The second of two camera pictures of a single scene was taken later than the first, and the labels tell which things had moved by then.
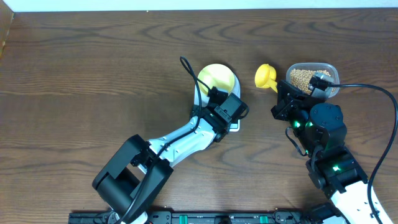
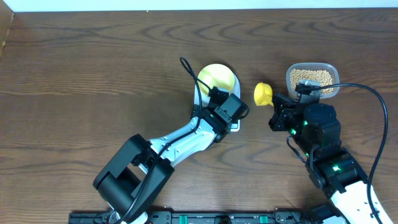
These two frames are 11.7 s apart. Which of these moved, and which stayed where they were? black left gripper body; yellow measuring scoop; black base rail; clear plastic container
Moved: yellow measuring scoop
Stayed: black base rail; black left gripper body; clear plastic container
